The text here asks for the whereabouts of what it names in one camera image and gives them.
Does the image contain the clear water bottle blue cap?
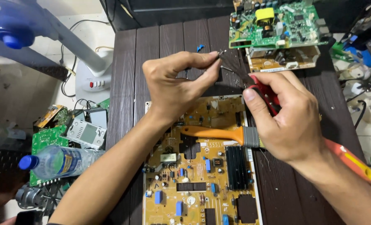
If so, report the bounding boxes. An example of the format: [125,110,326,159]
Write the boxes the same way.
[18,145,106,179]

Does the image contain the orange yellow handled tool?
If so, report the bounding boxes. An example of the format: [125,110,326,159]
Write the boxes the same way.
[324,137,371,184]

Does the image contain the plain green circuit board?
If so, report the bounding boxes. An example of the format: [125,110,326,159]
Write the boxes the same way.
[29,124,70,187]

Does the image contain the white control panel with screen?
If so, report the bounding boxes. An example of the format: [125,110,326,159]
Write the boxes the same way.
[60,118,107,150]

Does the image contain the tan circuit board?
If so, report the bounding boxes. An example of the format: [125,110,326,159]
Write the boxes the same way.
[245,45,321,73]

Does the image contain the black fan cable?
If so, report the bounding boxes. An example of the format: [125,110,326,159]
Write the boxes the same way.
[59,19,111,98]

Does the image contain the person's left hand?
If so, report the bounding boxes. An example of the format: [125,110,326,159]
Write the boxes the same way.
[142,51,223,126]

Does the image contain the large yellow circuit board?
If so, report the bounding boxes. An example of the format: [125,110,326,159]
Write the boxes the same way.
[143,95,264,225]

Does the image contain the black box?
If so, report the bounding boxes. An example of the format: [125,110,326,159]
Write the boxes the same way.
[99,0,236,32]

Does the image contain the white and blue fan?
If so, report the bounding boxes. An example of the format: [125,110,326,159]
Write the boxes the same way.
[0,0,114,106]

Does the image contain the orange circuit board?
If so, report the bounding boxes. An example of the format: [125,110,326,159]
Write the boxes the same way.
[33,104,65,129]

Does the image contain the grey metal box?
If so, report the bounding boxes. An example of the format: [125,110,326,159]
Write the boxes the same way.
[84,107,108,129]

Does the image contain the green circuit board yellow transformer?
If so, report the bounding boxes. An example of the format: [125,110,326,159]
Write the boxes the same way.
[229,0,330,49]

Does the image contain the person's right hand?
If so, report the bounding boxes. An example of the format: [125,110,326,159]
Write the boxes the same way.
[242,71,327,165]

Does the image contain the red handled cutting pliers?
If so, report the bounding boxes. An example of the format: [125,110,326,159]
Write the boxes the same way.
[218,50,282,117]

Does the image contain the heap of electronic parts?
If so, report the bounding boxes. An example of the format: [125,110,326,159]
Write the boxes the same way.
[329,0,371,125]

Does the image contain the orange handled paintbrush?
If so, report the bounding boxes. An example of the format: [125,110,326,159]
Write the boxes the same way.
[181,125,267,149]

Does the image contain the small grey motor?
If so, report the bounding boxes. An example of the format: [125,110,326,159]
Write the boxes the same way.
[15,183,50,209]

